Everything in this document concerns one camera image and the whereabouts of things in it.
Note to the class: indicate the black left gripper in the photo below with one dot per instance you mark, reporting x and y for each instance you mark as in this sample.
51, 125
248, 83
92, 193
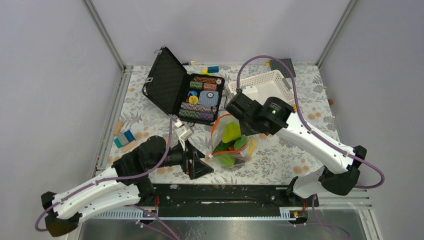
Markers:
195, 169

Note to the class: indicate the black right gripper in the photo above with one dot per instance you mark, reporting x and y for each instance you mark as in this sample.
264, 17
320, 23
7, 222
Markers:
246, 130

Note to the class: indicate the yellow toy corn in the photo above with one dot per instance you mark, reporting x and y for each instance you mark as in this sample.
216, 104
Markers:
252, 146

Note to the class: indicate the green toy apple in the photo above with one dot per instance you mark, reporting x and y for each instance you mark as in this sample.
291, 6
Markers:
232, 132

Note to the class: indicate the red orange toy mango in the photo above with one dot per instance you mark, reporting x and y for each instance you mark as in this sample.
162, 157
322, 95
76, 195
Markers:
241, 143

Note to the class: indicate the dark green toy cucumber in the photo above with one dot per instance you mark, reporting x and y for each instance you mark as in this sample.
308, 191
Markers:
222, 146

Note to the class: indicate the clear zip bag orange zipper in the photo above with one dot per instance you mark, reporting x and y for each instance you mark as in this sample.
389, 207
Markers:
215, 138

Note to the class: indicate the light green toy pepper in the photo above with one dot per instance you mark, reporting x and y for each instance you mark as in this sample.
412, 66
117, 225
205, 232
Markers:
226, 160

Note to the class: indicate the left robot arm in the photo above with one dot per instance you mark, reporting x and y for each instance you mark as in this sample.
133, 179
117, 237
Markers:
126, 182

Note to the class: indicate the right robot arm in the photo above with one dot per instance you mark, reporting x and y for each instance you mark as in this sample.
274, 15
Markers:
340, 171

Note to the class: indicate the white perforated plastic basket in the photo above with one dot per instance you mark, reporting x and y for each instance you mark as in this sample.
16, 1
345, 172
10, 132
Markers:
269, 84

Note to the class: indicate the black poker chip case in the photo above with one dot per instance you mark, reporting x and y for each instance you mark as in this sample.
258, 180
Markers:
192, 97

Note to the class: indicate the blue toy brick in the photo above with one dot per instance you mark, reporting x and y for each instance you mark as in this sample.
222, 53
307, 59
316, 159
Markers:
213, 69

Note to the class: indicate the tan wooden block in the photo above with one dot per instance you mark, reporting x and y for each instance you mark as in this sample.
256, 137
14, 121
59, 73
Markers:
118, 127

